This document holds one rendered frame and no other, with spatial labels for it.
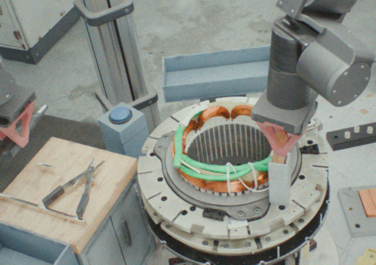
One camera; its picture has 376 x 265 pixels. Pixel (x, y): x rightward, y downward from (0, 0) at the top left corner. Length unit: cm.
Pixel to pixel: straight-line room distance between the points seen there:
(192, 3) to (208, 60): 233
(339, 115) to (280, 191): 67
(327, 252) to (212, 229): 39
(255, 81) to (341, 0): 53
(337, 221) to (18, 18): 230
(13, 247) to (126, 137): 30
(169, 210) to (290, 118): 28
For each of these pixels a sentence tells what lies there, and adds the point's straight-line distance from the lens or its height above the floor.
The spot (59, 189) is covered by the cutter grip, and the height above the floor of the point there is 109.
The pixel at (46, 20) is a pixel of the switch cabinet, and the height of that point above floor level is 18.
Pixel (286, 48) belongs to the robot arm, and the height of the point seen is 139.
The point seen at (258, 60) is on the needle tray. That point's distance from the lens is 126.
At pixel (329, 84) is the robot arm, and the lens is 61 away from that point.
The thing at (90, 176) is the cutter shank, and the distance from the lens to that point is 97.
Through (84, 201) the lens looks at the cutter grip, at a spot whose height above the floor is 109.
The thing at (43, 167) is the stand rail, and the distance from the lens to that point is 103.
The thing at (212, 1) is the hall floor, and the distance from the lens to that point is 356.
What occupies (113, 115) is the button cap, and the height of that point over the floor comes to 104.
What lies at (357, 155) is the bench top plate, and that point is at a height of 78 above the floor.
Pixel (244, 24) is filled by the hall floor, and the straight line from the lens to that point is 331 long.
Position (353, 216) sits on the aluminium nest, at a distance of 124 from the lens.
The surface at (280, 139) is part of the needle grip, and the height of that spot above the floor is 123.
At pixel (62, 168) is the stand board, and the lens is 103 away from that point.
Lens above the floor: 177
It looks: 42 degrees down
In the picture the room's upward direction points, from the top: 9 degrees counter-clockwise
